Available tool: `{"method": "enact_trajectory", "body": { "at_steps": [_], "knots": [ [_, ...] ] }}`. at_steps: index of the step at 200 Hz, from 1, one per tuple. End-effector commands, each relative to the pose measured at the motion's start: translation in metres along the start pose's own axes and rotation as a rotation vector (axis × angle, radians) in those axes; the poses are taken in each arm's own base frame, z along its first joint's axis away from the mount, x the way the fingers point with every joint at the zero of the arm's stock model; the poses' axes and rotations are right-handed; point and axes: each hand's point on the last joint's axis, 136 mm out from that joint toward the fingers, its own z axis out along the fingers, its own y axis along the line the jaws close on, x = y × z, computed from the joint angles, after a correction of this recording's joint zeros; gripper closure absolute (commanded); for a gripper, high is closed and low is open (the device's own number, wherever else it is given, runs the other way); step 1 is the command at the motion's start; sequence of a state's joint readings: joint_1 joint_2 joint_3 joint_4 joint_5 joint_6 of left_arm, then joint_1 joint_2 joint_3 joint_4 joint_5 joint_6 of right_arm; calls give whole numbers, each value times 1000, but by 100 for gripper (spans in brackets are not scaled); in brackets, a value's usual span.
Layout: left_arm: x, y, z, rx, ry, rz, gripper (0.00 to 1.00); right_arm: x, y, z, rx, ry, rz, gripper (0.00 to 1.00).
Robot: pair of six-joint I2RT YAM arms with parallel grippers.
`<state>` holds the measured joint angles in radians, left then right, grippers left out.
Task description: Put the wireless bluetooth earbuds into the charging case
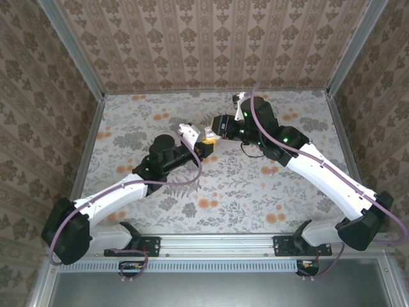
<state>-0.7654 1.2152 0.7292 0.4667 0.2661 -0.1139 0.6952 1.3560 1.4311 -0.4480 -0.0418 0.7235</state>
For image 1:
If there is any black connector board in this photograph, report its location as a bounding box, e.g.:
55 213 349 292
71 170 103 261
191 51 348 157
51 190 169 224
295 259 320 276
118 260 144 278

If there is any grey slotted cable duct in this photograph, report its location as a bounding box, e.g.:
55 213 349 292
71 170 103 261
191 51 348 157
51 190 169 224
57 258 320 273

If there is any floral patterned table cover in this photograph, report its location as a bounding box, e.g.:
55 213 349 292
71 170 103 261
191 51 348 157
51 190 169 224
81 91 371 236

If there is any thin black cable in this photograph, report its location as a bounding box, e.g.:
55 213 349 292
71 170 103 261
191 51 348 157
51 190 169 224
239 140 269 158

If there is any aluminium table edge rail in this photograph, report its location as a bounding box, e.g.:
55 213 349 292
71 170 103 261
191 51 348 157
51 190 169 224
325 91 371 201
70 98 106 201

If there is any short purple base cable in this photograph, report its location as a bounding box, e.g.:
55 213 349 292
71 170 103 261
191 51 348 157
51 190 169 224
297 242 346 279
104 248 150 284

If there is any grey metal panel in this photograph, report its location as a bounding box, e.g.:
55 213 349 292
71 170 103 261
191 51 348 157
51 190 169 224
28 258 409 307

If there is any aluminium frame post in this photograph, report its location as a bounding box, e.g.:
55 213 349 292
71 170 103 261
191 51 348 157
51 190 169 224
325 0 389 97
37 0 105 102

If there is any aluminium mounting rail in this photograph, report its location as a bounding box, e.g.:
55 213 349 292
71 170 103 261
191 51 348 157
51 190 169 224
95 233 389 260

